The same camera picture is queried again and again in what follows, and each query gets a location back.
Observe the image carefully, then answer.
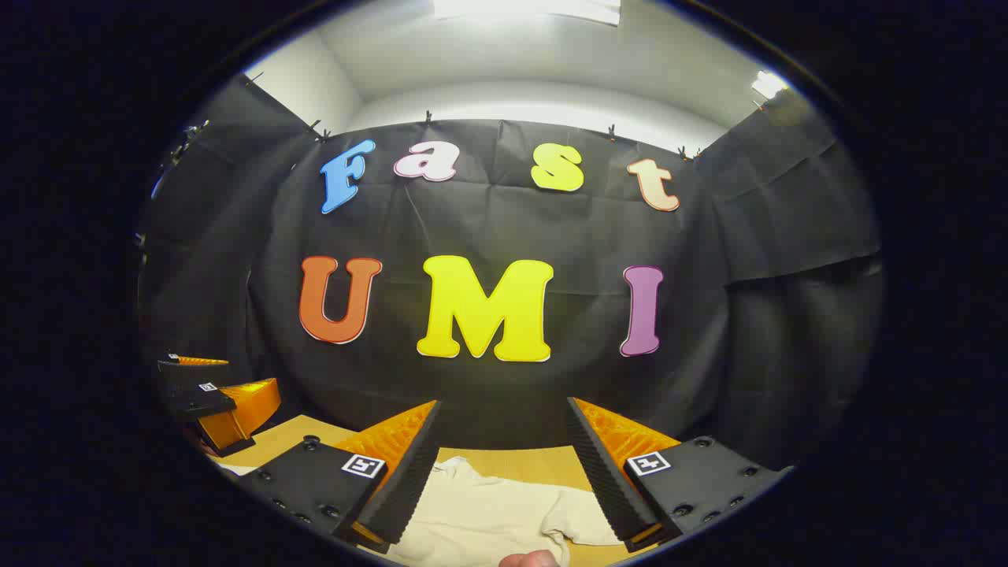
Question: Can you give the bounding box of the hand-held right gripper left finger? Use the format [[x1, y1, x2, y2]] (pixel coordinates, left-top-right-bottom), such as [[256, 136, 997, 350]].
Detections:
[[236, 399, 443, 554]]

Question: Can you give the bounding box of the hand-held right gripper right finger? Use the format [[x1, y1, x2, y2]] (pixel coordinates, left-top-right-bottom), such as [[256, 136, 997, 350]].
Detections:
[[565, 396, 796, 554]]

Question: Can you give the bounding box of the cream sweatshirt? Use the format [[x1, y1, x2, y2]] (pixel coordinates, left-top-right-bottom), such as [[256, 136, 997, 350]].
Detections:
[[206, 455, 624, 567]]

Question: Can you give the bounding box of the ceiling light panel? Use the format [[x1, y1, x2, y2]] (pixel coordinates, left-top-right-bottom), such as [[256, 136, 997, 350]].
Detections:
[[432, 0, 623, 26], [750, 69, 790, 100]]

